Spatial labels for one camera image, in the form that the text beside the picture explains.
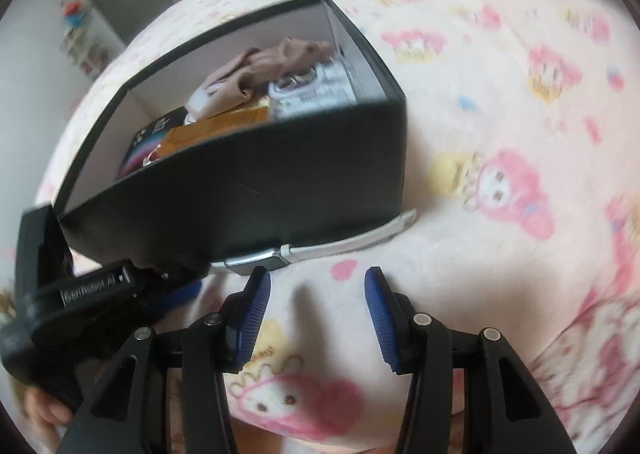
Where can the black cardboard box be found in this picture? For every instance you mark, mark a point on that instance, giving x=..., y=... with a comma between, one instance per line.
x=250, y=184

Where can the person's pink printed pajamas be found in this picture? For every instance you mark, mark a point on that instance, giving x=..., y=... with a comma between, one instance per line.
x=600, y=359

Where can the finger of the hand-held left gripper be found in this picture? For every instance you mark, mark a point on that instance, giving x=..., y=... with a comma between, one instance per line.
x=177, y=298

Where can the person's left hand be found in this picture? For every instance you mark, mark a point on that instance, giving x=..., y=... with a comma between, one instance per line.
x=45, y=409

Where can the red and gold card packet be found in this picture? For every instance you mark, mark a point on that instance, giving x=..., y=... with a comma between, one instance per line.
x=215, y=129

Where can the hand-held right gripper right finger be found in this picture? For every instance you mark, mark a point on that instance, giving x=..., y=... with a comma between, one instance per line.
x=382, y=324

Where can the pink printed blanket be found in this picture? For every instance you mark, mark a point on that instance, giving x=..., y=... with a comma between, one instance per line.
x=500, y=109

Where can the red and blue plush toy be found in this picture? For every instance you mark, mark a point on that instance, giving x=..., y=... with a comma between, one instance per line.
x=74, y=14

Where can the pink beige garment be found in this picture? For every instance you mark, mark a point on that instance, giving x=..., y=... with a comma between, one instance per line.
x=260, y=69

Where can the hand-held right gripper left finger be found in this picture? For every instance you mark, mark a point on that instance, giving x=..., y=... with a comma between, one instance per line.
x=252, y=324

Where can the silver cartoon packet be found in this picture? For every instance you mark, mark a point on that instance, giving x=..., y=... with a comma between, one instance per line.
x=310, y=94

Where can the white storage rack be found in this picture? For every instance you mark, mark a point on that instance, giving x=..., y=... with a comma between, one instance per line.
x=85, y=52

